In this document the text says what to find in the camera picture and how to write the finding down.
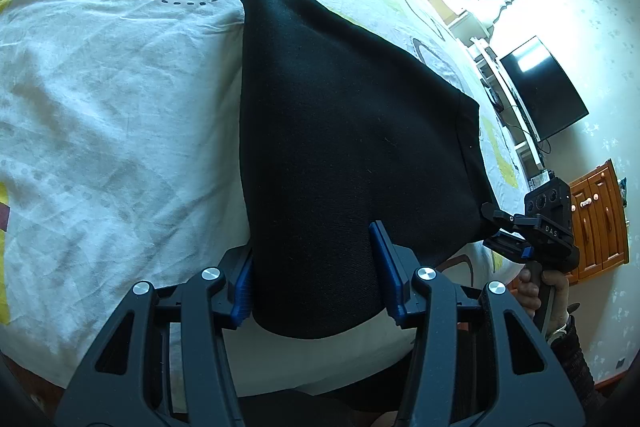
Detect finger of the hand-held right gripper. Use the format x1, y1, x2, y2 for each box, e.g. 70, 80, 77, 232
480, 202, 542, 234
482, 229, 538, 265

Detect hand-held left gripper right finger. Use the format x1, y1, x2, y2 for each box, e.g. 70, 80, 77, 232
367, 219, 586, 427

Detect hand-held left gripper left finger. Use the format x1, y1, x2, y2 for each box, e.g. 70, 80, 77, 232
55, 247, 256, 427

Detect black pants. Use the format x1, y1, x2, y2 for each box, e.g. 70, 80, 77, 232
237, 0, 496, 340

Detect person's right forearm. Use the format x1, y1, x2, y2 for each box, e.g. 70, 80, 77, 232
550, 322, 597, 408

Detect person's right hand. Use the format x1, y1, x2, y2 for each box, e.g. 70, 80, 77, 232
515, 267, 572, 338

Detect orange wooden cabinet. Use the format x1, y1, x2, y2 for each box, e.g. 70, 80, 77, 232
567, 159, 630, 285

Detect white television shelf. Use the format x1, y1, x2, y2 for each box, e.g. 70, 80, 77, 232
467, 36, 548, 180

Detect black flat television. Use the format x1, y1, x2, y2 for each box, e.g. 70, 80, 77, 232
500, 36, 590, 142

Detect dark cloth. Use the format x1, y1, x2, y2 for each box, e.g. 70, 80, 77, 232
235, 374, 416, 427

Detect cream dressing table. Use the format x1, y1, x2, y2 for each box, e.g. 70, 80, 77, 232
415, 0, 501, 50

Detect white printed bedsheet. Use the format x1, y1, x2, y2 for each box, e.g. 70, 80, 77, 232
0, 0, 531, 400

